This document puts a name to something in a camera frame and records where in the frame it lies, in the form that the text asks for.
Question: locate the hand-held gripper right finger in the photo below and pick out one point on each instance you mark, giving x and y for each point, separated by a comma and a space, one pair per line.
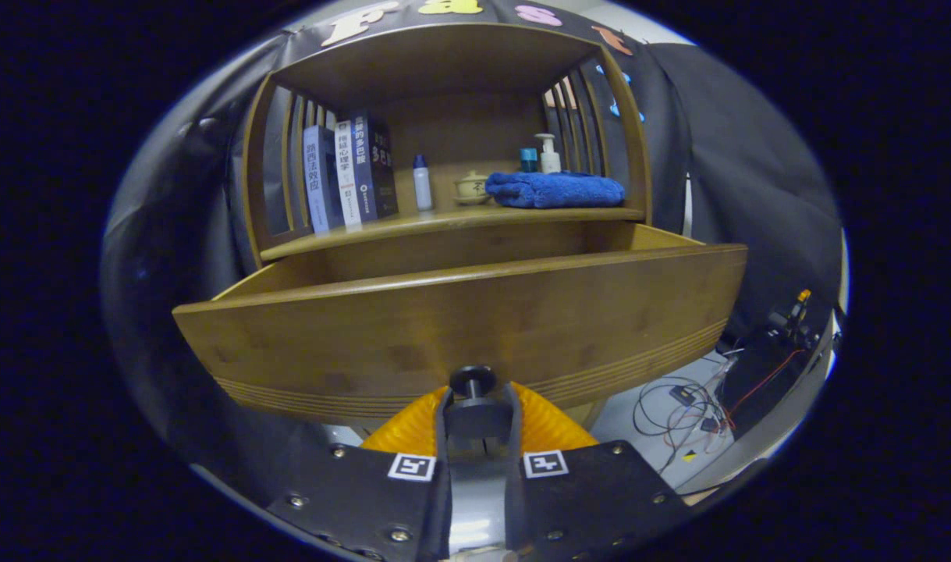
514, 507

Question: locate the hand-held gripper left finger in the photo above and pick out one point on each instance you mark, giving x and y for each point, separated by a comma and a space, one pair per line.
442, 507

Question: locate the black drawer knob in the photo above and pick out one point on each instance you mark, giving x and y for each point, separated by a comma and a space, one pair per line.
475, 417

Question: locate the wooden drawer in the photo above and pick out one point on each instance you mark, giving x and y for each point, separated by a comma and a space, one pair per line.
444, 328

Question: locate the wooden countertop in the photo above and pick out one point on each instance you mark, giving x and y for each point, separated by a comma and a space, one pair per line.
444, 222

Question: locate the wooden cabinet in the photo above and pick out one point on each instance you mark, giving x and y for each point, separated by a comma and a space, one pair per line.
459, 125

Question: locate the small black adapter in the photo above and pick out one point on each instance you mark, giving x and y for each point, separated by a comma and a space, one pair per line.
683, 395

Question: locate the black floor box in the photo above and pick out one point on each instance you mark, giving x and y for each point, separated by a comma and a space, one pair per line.
771, 375

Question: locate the blue folded towel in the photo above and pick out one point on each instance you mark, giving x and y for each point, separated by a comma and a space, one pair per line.
557, 191

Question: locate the white bottle blue cap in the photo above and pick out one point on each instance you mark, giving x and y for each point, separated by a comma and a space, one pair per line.
422, 187

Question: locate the beige lidded tea cup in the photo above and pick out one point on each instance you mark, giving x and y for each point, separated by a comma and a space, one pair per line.
470, 187

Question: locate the black orange tool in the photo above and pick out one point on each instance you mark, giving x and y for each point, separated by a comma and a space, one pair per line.
795, 308

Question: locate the white book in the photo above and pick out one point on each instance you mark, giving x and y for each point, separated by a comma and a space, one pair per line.
346, 176

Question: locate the dark blue book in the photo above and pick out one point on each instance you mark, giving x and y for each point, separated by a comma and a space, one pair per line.
377, 168

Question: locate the light blue book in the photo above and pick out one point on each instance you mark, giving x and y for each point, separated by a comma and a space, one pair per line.
317, 183

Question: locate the teal bottle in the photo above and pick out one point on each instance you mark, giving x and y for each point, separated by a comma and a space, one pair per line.
528, 160

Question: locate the white pump bottle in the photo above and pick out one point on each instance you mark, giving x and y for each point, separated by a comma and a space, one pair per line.
549, 160

